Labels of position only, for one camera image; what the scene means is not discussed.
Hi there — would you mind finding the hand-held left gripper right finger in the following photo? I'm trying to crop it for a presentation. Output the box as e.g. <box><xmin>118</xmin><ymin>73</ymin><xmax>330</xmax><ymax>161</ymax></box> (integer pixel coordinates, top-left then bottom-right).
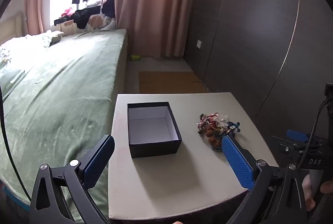
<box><xmin>221</xmin><ymin>135</ymin><xmax>309</xmax><ymax>224</ymax></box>

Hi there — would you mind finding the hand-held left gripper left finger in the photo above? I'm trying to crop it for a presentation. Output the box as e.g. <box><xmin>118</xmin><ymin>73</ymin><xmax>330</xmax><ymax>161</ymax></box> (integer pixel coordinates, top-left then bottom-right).
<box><xmin>30</xmin><ymin>135</ymin><xmax>115</xmax><ymax>224</ymax></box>

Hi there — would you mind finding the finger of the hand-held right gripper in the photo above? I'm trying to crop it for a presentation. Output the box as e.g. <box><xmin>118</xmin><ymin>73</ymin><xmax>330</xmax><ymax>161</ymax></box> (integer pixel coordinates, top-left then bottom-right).
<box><xmin>286</xmin><ymin>130</ymin><xmax>311</xmax><ymax>143</ymax></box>

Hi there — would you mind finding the brown bead bracelet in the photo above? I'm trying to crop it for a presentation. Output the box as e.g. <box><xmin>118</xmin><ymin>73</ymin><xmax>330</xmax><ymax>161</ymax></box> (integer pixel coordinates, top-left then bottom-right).
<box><xmin>204</xmin><ymin>124</ymin><xmax>222</xmax><ymax>148</ymax></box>

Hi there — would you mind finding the pile of mixed jewelry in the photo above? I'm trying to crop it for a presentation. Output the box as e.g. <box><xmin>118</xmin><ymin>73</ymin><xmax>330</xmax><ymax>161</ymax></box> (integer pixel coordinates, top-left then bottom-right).
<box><xmin>196</xmin><ymin>112</ymin><xmax>241</xmax><ymax>153</ymax></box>

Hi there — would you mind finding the black cardboard box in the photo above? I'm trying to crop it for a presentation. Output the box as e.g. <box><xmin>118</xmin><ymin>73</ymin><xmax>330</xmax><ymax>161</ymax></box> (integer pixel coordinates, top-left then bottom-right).
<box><xmin>127</xmin><ymin>101</ymin><xmax>182</xmax><ymax>159</ymax></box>

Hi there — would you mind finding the person's right hand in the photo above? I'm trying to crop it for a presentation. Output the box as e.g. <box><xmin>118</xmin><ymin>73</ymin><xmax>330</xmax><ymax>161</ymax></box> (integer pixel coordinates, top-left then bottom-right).
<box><xmin>302</xmin><ymin>174</ymin><xmax>333</xmax><ymax>211</ymax></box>

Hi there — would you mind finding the beige small table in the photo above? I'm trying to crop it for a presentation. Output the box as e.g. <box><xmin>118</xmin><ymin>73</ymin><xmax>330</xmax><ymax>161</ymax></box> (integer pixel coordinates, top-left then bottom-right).
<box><xmin>108</xmin><ymin>92</ymin><xmax>280</xmax><ymax>220</ymax></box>

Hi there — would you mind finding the bed with green sheet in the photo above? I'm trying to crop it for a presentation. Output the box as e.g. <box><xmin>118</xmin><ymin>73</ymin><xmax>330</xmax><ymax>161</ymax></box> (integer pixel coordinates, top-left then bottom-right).
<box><xmin>0</xmin><ymin>29</ymin><xmax>129</xmax><ymax>211</ymax></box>

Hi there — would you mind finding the dark grey wardrobe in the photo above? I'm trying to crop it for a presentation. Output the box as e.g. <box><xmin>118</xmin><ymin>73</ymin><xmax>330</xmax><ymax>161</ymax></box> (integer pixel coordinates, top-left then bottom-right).
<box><xmin>183</xmin><ymin>0</ymin><xmax>333</xmax><ymax>141</ymax></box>

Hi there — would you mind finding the flat brown cardboard sheet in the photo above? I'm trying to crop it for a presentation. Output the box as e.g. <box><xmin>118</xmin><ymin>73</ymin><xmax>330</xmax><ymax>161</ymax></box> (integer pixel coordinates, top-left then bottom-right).
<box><xmin>139</xmin><ymin>71</ymin><xmax>210</xmax><ymax>94</ymax></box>

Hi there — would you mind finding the floral duvet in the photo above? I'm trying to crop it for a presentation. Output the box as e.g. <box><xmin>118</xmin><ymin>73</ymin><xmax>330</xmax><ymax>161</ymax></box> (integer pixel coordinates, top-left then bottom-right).
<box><xmin>0</xmin><ymin>31</ymin><xmax>65</xmax><ymax>76</ymax></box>

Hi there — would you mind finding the patterned cushion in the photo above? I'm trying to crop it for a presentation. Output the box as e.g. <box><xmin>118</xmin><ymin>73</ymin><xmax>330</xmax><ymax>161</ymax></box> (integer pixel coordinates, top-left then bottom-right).
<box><xmin>87</xmin><ymin>14</ymin><xmax>117</xmax><ymax>31</ymax></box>

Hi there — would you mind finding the dark clothes heap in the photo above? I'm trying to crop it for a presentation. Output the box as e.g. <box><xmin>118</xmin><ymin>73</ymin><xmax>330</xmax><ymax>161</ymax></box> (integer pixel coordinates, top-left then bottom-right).
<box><xmin>54</xmin><ymin>0</ymin><xmax>116</xmax><ymax>30</ymax></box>

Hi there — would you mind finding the beige headboard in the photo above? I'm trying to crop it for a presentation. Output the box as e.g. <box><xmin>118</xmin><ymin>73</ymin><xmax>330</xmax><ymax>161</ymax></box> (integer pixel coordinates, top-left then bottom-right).
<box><xmin>0</xmin><ymin>13</ymin><xmax>24</xmax><ymax>45</ymax></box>

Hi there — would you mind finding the wide pink curtain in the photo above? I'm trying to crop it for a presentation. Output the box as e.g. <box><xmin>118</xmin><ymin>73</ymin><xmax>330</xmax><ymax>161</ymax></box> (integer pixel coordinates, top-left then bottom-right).
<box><xmin>114</xmin><ymin>0</ymin><xmax>206</xmax><ymax>58</ymax></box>

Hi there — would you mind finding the black braided cable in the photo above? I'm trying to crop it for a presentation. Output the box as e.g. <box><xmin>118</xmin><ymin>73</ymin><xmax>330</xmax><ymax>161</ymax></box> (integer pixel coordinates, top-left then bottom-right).
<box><xmin>297</xmin><ymin>99</ymin><xmax>333</xmax><ymax>170</ymax></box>

